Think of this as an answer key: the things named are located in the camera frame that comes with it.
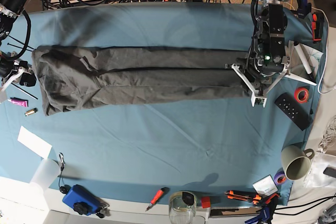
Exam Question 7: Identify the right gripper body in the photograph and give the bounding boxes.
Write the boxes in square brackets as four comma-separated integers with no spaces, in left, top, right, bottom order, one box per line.
[1,60,33,103]

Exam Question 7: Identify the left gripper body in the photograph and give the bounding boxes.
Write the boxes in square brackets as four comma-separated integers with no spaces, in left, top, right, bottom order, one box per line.
[232,64,289,108]

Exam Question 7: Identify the dark grey T-shirt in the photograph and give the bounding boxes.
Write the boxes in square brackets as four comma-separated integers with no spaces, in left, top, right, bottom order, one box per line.
[31,46,249,116]

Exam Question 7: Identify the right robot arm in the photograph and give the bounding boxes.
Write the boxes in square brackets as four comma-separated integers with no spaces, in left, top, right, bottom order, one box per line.
[1,0,36,102]

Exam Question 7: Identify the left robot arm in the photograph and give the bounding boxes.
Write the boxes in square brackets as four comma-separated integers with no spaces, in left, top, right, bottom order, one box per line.
[232,0,290,106]

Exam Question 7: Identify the metal allen key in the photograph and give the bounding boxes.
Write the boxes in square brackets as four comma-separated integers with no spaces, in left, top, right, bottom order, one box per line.
[11,83,38,100]

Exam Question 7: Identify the pink tube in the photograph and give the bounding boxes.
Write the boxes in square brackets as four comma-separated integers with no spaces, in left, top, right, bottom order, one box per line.
[7,98,28,108]

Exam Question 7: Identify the black zip ties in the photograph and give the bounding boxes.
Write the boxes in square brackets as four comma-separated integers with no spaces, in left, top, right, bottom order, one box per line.
[7,36,35,52]

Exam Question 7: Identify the red tape roll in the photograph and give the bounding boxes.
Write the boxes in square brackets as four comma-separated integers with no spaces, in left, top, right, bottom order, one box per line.
[294,87,309,103]

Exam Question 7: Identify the black remote control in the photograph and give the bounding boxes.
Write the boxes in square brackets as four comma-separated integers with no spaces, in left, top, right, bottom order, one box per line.
[275,93,310,131]

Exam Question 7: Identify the white marker pen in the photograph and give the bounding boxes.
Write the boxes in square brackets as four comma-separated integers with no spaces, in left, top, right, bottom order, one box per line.
[293,41,316,83]

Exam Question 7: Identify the white paper card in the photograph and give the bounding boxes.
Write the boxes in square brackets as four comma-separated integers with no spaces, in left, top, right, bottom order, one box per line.
[17,126,52,159]

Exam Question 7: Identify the blue table cloth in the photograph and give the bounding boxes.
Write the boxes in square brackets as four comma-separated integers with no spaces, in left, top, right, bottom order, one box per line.
[1,3,311,203]

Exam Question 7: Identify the grey-green mug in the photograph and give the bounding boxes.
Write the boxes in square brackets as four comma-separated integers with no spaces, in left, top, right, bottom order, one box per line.
[281,145,315,181]

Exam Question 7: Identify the orange black clamp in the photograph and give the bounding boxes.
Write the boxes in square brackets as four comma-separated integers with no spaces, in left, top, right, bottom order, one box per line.
[311,12,324,42]

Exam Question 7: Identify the translucent plastic cup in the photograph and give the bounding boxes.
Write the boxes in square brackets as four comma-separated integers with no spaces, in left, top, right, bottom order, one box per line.
[29,158,60,195]

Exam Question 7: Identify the purple tape roll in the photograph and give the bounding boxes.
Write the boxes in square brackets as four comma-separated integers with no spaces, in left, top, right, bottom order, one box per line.
[274,171,287,185]

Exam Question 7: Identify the white small box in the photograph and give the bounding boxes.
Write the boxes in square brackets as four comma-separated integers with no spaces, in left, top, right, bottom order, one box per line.
[253,175,278,197]

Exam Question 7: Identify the orange black utility knife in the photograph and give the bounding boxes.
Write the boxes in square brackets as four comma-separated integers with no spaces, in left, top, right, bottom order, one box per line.
[224,190,263,205]

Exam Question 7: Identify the small red cube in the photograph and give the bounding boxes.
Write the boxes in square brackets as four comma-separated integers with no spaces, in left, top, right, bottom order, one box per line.
[201,196,211,209]

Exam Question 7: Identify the blue clamp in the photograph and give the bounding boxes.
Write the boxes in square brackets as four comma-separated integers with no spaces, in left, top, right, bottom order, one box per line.
[245,193,280,224]

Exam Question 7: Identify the blue box with knob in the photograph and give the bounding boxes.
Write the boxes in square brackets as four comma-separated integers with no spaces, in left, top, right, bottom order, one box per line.
[62,185,100,216]

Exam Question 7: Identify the red screwdriver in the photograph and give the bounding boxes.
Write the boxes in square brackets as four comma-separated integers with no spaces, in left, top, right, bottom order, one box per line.
[145,187,168,211]

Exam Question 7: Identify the glass jar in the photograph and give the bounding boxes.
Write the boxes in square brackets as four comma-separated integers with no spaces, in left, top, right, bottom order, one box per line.
[169,191,197,224]

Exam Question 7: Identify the black lanyard with clip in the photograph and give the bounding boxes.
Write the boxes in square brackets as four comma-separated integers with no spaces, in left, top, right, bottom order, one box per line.
[57,152,68,195]

